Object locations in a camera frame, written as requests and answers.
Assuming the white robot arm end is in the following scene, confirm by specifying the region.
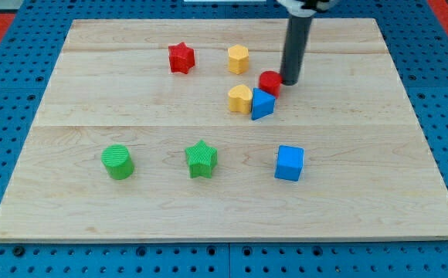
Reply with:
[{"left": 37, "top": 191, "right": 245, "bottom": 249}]
[{"left": 277, "top": 0, "right": 340, "bottom": 18}]

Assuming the red star block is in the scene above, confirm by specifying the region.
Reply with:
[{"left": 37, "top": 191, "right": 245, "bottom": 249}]
[{"left": 168, "top": 42, "right": 195, "bottom": 74}]

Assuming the green star block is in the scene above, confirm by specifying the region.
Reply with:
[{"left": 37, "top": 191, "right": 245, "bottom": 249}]
[{"left": 185, "top": 140, "right": 218, "bottom": 178}]

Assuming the blue triangle block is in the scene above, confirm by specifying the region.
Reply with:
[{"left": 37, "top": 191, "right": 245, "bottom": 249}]
[{"left": 251, "top": 88, "right": 276, "bottom": 120}]

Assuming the light wooden board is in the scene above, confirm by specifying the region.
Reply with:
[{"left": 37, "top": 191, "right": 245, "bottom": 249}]
[{"left": 0, "top": 19, "right": 448, "bottom": 243}]

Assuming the green cylinder block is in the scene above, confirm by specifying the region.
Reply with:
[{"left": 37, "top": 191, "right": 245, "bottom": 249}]
[{"left": 101, "top": 144, "right": 134, "bottom": 180}]

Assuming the yellow hexagon block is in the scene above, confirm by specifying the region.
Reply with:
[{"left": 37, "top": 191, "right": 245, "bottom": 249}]
[{"left": 228, "top": 45, "right": 249, "bottom": 75}]

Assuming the blue cube block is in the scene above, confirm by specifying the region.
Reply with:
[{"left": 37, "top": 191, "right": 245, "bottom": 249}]
[{"left": 274, "top": 145, "right": 304, "bottom": 181}]

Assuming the yellow heart block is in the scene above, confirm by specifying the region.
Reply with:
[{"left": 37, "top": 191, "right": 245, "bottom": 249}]
[{"left": 228, "top": 84, "right": 253, "bottom": 114}]

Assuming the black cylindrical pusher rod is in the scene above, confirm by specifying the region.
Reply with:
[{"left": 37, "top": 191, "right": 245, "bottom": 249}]
[{"left": 280, "top": 15, "right": 312, "bottom": 86}]

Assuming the red cylinder block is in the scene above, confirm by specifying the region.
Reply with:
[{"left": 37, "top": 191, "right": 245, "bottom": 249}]
[{"left": 258, "top": 71, "right": 283, "bottom": 98}]

